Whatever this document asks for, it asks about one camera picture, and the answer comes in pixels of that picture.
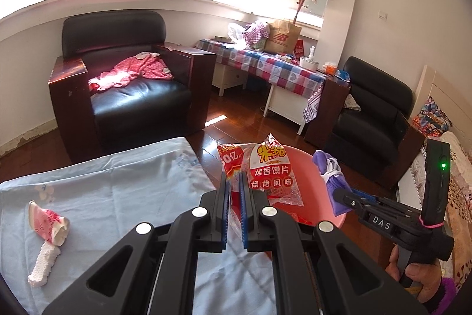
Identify white plastic bag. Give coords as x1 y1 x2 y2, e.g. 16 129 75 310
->
227 23 248 43

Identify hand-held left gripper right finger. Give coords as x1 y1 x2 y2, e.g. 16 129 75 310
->
238 171 430 315

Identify checkered cloth table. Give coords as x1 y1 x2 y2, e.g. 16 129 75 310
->
194 38 329 124

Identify pink white sock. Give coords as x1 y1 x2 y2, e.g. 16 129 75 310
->
28 200 71 248

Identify wooden coat rack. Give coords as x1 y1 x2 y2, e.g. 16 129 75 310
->
293 0 314 25

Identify red white checkered garment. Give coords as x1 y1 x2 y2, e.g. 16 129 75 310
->
243 19 272 51

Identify red wrapper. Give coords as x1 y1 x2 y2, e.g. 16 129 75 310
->
286 206 315 226

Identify white desk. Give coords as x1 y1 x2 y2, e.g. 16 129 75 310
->
263 82 314 136

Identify colourful patterned pillow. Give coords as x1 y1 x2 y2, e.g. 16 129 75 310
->
412 96 454 137

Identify beige cloth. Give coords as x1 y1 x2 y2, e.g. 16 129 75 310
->
343 94 362 112

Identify beige bed headboard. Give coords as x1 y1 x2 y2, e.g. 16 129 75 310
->
415 64 472 124

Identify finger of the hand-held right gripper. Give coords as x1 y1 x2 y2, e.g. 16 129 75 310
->
352 190 422 217
333 187 371 215

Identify red white snack packet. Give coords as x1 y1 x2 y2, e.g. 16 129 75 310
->
217 133 306 227

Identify light blue cloth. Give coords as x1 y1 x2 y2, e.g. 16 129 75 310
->
0 136 281 315

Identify brown paper bag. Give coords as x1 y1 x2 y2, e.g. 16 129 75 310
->
263 19 303 55

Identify white crochet toy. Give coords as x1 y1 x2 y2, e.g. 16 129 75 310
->
27 241 62 288

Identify white bowl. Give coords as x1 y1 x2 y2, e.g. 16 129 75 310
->
299 56 320 71

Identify black leather armchair wooden arms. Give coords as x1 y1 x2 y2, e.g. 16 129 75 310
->
48 10 217 165

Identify purple cloth item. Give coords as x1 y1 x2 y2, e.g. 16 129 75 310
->
313 150 353 218

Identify pink plastic bucket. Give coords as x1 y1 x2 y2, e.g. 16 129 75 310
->
254 143 348 261

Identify person's right hand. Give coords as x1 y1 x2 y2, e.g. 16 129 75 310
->
383 245 443 305

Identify pink dotted garment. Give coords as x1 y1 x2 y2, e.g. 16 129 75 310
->
88 51 174 93

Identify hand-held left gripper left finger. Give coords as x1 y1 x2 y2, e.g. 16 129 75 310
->
41 171 232 315

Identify white drawer cabinet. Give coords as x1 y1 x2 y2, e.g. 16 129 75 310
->
212 60 252 97

